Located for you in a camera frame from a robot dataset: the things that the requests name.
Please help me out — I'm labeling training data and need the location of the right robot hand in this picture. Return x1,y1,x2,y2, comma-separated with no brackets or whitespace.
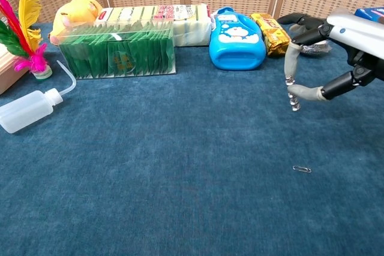
276,8,384,103

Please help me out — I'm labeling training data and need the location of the silver bead chain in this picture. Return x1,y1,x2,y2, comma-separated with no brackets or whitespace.
284,74,302,112

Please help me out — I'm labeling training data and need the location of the steel wool scrubber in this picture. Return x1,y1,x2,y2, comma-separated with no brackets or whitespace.
301,40,332,56

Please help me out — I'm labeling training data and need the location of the blue cookie box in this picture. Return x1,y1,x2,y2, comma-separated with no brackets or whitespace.
354,5,384,25

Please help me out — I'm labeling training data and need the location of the golden foil snack pack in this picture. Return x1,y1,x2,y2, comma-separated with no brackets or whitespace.
250,13,293,58

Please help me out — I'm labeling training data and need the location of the blue cartoon detergent bottle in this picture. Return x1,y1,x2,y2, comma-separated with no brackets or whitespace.
208,6,267,71

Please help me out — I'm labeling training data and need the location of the blue velvet table cloth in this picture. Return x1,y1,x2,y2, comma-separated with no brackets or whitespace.
0,18,384,256

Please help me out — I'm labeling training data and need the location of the clear box of green sachets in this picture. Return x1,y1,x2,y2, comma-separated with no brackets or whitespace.
58,19,177,80

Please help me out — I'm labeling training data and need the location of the yellow plush toy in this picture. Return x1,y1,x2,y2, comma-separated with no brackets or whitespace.
49,0,104,44

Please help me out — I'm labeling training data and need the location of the colourful feather shuttlecock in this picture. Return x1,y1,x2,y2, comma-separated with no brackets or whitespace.
0,0,53,80

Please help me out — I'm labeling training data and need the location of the white squeeze wash bottle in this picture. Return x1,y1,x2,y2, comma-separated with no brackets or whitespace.
0,60,77,134

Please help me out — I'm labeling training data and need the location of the light wooden box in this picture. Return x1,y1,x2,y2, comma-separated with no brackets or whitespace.
0,42,30,95

